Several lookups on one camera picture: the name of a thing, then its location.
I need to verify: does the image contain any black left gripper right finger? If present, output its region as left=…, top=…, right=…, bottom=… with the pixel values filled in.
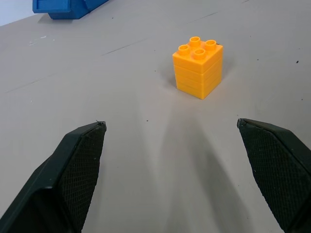
left=237, top=118, right=311, bottom=233

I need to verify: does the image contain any yellow studded building block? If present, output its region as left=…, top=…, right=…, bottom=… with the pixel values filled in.
left=172, top=36, right=224, bottom=100

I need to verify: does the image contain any blue plastic bin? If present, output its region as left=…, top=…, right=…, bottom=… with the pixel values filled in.
left=32, top=0, right=123, bottom=20

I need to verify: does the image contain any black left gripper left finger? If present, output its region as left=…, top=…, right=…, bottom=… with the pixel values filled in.
left=0, top=120, right=107, bottom=233

